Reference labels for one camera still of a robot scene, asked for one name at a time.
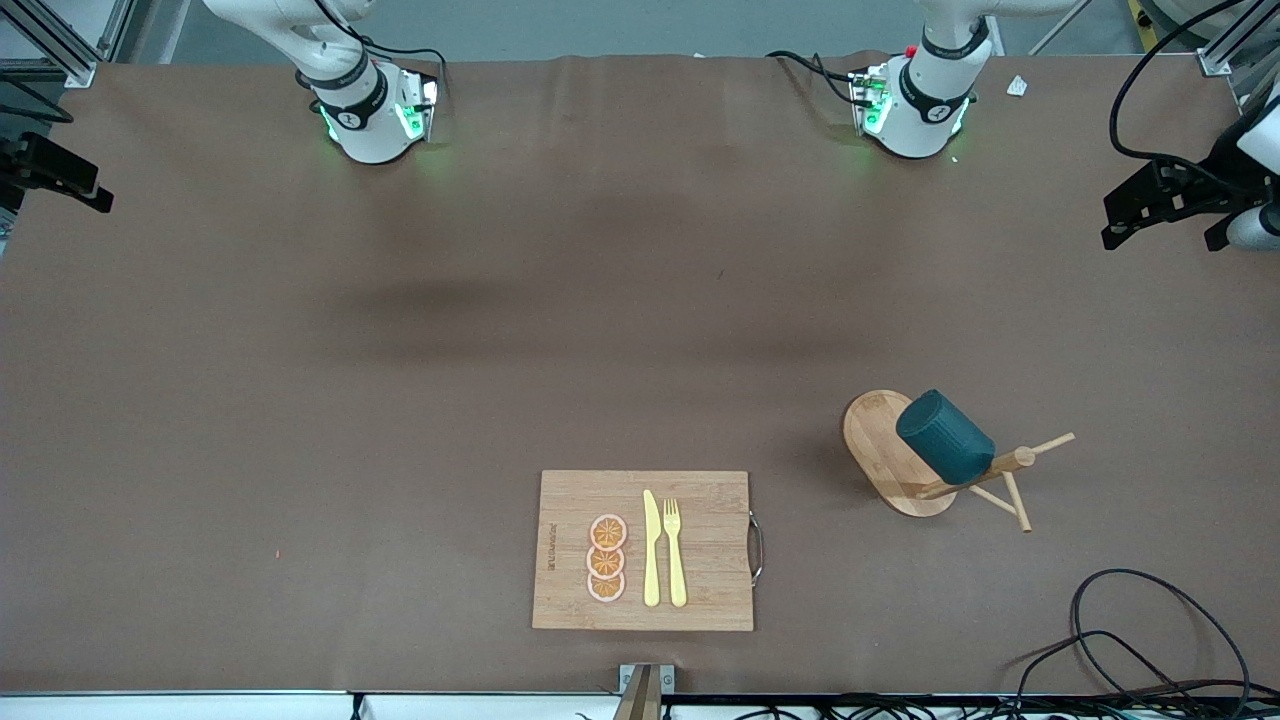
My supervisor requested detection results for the black left base cable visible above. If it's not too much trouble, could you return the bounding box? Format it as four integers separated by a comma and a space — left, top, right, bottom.
768, 50, 863, 106

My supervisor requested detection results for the black right base cable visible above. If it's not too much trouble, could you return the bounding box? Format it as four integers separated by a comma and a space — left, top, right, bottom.
310, 0, 448, 101

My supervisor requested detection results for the dark green cup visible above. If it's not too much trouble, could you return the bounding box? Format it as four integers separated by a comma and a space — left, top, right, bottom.
896, 389, 997, 483

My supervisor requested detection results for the aluminium frame profile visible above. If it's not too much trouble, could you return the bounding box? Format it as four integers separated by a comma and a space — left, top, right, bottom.
0, 0, 136, 89
1197, 0, 1280, 111

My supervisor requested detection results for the brown table cover sheet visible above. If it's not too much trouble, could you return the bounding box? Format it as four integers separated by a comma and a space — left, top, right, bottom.
0, 52, 1280, 697

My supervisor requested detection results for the bamboo cutting board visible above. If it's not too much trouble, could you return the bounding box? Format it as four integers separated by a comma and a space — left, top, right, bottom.
531, 470, 766, 633

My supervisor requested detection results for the black base cable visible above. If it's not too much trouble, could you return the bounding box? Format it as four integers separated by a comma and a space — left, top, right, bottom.
310, 0, 448, 101
768, 50, 863, 106

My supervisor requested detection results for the wooden mug tree stand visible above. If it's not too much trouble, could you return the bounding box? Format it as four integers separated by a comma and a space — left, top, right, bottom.
842, 389, 1077, 533

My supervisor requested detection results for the black looped cable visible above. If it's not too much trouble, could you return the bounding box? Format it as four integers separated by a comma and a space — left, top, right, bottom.
1070, 568, 1253, 716
1005, 630, 1201, 716

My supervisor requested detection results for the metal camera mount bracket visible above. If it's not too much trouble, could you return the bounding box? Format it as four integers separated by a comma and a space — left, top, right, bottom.
618, 663, 676, 720

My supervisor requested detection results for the yellow plastic knife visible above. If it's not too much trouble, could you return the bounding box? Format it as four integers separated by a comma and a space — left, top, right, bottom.
642, 489, 662, 608

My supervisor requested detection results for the yellow plastic fork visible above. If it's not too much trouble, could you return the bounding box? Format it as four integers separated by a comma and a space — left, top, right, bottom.
663, 498, 689, 609

